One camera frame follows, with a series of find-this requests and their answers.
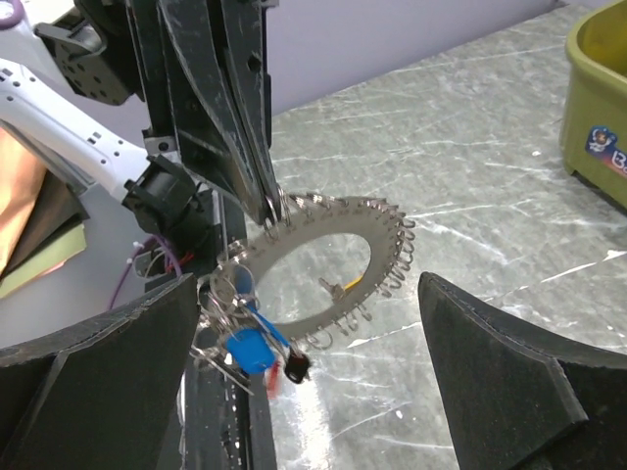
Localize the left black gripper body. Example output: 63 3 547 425
124 0 275 231

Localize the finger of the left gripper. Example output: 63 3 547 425
156 0 270 221
220 1 278 215

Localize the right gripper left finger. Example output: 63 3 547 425
1 275 199 469

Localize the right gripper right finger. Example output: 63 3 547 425
417 272 626 470

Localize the blue key tag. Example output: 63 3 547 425
225 275 290 375

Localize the black key tag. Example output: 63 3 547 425
283 349 312 384

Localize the red key tag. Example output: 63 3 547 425
265 361 282 399

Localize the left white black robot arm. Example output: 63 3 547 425
1 1 284 249

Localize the brass key with yellow tag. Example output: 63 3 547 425
318 276 362 302

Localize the olive green plastic bin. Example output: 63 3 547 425
559 1 626 207

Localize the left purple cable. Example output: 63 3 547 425
107 234 185 309

